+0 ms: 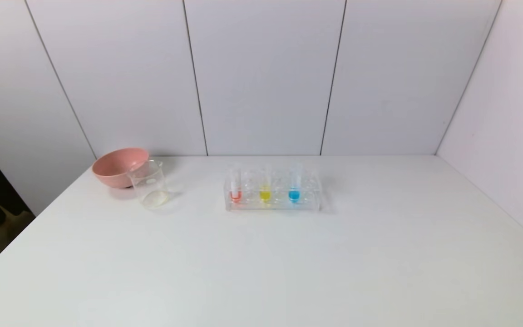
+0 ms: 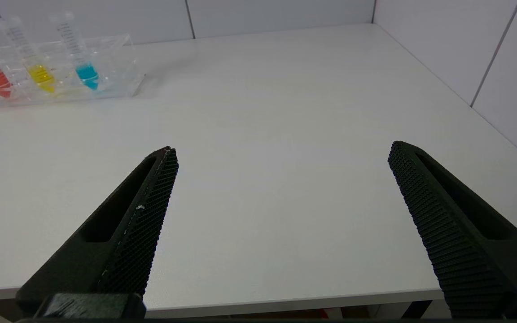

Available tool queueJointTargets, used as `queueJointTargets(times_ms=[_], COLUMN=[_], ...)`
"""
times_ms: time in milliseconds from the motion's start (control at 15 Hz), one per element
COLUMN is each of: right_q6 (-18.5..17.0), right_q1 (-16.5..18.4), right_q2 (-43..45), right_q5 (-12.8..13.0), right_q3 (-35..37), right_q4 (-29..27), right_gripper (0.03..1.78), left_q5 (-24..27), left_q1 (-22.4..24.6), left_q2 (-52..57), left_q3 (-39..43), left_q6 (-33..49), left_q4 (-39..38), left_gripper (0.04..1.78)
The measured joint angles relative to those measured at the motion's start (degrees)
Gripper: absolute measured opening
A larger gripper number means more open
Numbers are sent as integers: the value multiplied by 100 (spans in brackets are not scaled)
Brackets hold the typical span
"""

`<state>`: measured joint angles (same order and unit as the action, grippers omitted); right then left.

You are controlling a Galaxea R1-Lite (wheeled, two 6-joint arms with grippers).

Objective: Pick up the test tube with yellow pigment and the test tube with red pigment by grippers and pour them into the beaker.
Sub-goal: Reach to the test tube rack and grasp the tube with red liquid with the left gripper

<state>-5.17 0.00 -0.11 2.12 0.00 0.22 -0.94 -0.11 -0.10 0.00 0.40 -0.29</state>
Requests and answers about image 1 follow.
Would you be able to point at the test tube with yellow pigment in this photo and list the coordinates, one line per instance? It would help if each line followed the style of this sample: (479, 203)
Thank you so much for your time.
(265, 195)

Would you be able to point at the test tube with red pigment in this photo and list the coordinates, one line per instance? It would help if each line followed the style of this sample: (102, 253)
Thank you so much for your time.
(235, 195)

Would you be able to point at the clear acrylic test tube rack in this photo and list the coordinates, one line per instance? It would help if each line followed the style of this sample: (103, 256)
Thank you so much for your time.
(279, 205)

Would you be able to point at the test tube with blue pigment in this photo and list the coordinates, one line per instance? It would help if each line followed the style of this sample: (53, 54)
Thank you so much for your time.
(294, 195)

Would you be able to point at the clear glass beaker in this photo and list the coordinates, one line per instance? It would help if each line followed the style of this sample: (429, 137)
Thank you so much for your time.
(150, 193)

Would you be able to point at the pink bowl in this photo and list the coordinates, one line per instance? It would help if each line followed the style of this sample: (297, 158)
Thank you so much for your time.
(111, 175)

